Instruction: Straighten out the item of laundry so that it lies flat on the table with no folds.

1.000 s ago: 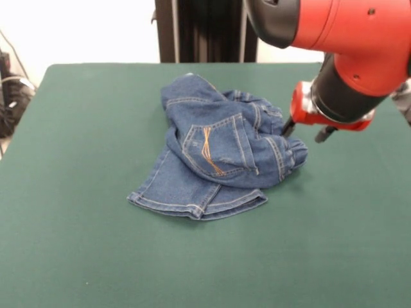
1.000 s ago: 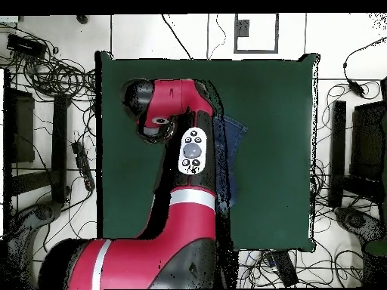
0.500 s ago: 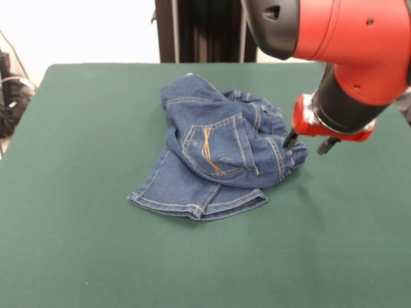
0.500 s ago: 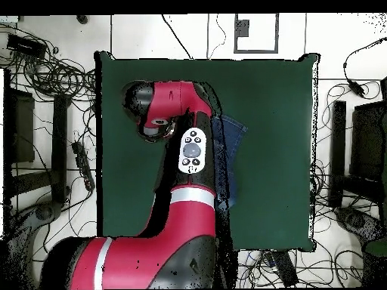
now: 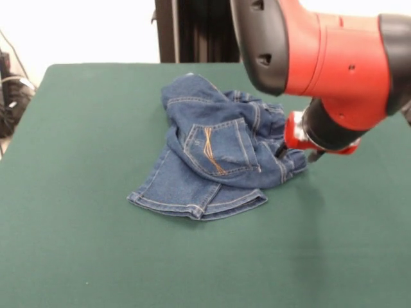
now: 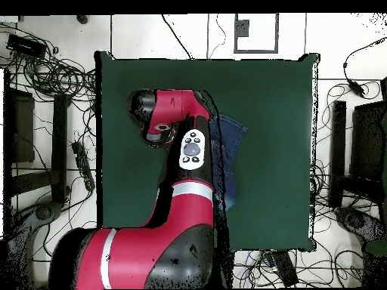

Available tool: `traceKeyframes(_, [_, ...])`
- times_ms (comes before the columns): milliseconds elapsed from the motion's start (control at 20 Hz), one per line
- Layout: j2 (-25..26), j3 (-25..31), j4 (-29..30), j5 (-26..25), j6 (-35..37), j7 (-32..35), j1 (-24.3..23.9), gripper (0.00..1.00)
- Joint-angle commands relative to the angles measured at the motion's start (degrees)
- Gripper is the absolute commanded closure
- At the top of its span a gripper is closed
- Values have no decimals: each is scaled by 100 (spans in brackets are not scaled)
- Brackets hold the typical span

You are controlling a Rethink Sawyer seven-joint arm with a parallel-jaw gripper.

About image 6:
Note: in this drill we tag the blue denim jeans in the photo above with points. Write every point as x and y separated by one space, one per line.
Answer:
229 136

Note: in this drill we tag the black upright bar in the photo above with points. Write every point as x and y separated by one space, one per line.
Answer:
59 145
338 151

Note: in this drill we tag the dark green table cloth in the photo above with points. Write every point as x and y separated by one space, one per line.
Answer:
278 151

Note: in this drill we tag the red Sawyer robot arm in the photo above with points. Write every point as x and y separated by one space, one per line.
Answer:
181 229

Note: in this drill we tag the long black power strip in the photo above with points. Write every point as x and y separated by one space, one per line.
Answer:
282 269

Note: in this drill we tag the black flat box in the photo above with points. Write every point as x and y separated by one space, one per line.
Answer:
369 139
21 127

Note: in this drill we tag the black power adapter box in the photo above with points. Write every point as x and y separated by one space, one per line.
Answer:
25 46

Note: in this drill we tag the grey square floor frame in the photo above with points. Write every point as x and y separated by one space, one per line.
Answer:
256 50

